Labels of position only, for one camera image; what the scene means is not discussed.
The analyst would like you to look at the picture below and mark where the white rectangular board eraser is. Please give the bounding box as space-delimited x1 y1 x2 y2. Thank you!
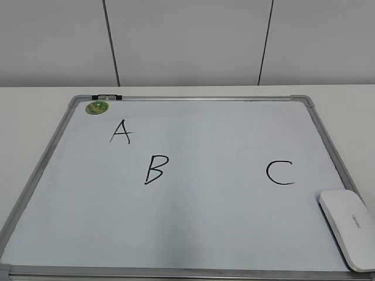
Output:
319 190 374 272

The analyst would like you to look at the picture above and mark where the aluminium framed whiteboard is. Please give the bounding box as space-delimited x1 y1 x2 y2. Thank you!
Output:
1 95 374 280

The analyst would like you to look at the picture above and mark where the black and silver frame clip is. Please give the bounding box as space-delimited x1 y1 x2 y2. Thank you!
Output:
91 94 122 101

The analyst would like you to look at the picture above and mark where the round green magnet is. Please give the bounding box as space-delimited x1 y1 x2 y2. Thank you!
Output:
86 101 110 115

